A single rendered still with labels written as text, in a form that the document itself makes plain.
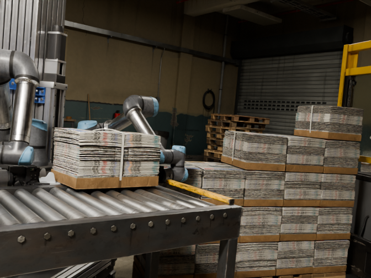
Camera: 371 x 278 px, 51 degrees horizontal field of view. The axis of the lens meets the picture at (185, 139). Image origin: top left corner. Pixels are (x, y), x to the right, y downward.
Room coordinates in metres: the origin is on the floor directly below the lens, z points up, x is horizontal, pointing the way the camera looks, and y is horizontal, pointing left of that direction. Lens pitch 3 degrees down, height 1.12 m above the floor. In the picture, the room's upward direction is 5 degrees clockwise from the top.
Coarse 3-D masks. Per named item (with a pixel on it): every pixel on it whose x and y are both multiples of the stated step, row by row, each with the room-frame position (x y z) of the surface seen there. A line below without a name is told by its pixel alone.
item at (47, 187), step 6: (0, 186) 1.43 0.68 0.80; (6, 186) 1.44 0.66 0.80; (12, 186) 1.45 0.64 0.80; (18, 186) 1.46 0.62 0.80; (24, 186) 1.47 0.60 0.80; (30, 186) 1.48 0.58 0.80; (36, 186) 1.49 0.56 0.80; (42, 186) 1.50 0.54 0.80; (48, 186) 1.51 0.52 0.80; (54, 186) 1.52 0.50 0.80; (60, 186) 1.53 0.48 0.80; (66, 186) 1.54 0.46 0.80; (162, 186) 1.84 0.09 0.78; (12, 192) 1.42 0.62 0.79; (30, 192) 1.46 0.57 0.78; (48, 192) 1.50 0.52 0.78
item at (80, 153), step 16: (64, 128) 1.63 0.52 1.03; (64, 144) 1.58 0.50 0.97; (80, 144) 1.45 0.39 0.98; (96, 144) 1.49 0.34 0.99; (112, 144) 1.54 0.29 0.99; (64, 160) 1.58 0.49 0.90; (80, 160) 1.46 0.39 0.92; (96, 160) 1.51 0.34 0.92; (112, 160) 1.54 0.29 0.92; (80, 176) 1.46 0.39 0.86; (96, 176) 1.50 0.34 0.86; (112, 176) 1.55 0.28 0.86
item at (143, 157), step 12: (132, 132) 1.76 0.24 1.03; (132, 144) 1.60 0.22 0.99; (144, 144) 1.63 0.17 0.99; (156, 144) 1.68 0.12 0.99; (132, 156) 1.60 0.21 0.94; (144, 156) 1.63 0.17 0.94; (156, 156) 1.68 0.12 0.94; (132, 168) 1.60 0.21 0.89; (144, 168) 1.64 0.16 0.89; (156, 168) 1.68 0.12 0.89
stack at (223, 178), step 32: (192, 192) 2.25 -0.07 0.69; (224, 192) 2.33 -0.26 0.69; (256, 192) 2.40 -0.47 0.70; (288, 192) 2.48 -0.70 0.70; (320, 192) 2.58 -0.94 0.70; (256, 224) 2.40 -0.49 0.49; (288, 224) 2.49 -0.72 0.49; (160, 256) 2.20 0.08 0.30; (192, 256) 2.27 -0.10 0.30; (256, 256) 2.41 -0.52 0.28; (288, 256) 2.50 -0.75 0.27
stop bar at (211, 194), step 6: (168, 180) 1.80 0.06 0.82; (180, 186) 1.73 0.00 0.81; (186, 186) 1.69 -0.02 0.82; (192, 186) 1.69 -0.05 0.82; (198, 192) 1.63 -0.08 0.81; (204, 192) 1.60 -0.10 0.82; (210, 192) 1.59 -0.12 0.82; (216, 198) 1.54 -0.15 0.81; (222, 198) 1.51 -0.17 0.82; (228, 198) 1.50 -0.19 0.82
